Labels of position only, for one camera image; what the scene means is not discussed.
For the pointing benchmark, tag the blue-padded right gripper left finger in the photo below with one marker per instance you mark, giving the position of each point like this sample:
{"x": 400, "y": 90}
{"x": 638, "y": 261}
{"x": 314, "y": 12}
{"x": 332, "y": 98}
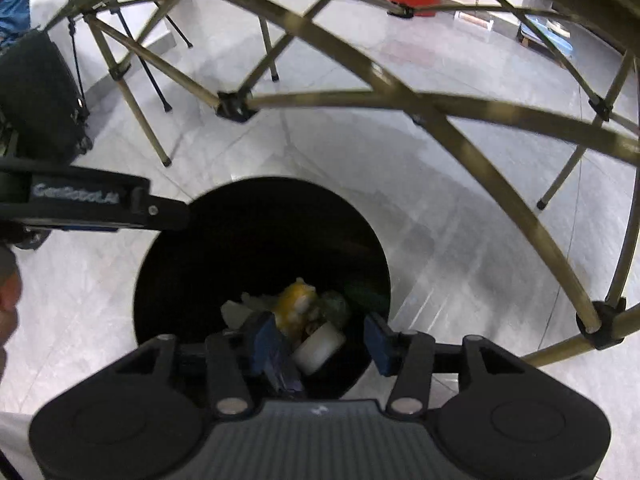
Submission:
{"x": 249, "y": 366}

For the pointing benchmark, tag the black suitcase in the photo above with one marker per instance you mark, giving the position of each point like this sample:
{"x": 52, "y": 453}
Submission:
{"x": 41, "y": 101}

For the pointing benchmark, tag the green trash item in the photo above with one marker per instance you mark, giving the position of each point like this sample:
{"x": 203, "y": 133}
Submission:
{"x": 333, "y": 309}

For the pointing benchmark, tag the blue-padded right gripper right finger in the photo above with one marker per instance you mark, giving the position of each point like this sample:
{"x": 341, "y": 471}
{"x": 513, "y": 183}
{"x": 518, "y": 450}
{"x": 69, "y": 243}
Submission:
{"x": 409, "y": 358}

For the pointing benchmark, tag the white cup in bin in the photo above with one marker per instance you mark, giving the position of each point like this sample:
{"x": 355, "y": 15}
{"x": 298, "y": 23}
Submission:
{"x": 318, "y": 348}

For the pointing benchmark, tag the blue bag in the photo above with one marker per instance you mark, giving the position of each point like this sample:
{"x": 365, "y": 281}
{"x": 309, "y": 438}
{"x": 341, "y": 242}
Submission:
{"x": 14, "y": 21}

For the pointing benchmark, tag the beige folding table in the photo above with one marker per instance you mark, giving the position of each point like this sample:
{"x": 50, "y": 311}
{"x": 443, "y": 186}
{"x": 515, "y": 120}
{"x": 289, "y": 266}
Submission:
{"x": 608, "y": 133}

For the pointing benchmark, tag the yellow trash item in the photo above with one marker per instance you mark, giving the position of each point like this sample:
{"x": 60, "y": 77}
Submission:
{"x": 292, "y": 307}

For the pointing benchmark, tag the black trash bin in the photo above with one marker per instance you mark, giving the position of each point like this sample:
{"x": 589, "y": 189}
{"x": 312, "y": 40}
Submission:
{"x": 257, "y": 236}

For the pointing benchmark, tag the person's left hand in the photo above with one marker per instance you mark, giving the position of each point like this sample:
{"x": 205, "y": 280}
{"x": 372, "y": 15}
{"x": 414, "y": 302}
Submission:
{"x": 11, "y": 288}

